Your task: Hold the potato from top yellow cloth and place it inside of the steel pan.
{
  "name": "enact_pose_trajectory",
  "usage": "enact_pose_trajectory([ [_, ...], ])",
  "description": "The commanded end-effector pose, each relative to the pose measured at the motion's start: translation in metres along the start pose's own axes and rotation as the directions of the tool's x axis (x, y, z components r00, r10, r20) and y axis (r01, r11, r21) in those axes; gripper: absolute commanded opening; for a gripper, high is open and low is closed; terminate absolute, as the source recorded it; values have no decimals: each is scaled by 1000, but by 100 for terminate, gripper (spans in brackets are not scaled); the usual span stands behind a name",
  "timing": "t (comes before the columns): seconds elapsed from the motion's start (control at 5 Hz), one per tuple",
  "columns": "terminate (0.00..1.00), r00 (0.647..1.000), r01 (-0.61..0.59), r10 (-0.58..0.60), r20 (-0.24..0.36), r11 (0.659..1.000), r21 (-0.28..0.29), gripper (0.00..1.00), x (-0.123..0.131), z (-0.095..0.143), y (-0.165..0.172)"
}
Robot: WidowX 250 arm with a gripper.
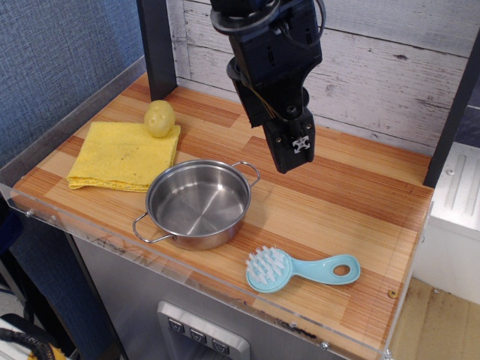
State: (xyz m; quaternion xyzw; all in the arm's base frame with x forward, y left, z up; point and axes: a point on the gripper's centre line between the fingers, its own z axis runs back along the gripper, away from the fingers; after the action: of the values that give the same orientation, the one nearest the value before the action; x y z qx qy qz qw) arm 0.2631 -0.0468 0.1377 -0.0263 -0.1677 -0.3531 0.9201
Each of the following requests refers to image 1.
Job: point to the light blue scrub brush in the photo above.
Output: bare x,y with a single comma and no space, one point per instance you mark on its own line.
269,269

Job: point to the black vertical post left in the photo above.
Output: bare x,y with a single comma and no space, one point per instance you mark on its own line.
158,47

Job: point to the white appliance at right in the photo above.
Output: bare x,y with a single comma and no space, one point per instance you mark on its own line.
448,254

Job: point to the steel pan with handles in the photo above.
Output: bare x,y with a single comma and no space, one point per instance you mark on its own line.
199,204

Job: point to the yellow toy potato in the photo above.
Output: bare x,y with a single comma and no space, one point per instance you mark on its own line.
159,118

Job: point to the black vertical post right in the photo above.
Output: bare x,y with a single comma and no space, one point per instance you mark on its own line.
453,121

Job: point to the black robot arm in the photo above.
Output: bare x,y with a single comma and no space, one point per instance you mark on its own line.
245,17

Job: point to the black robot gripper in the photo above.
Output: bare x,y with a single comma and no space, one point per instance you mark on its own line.
268,71

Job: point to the steel cabinet control panel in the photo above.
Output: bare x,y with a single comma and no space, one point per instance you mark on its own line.
189,336

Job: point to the clear acrylic table guard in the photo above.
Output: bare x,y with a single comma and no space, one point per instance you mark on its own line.
378,222

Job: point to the folded yellow cloth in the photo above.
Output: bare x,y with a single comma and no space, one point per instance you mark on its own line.
122,156

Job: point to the black vertical post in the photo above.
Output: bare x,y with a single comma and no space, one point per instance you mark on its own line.
158,47
453,121

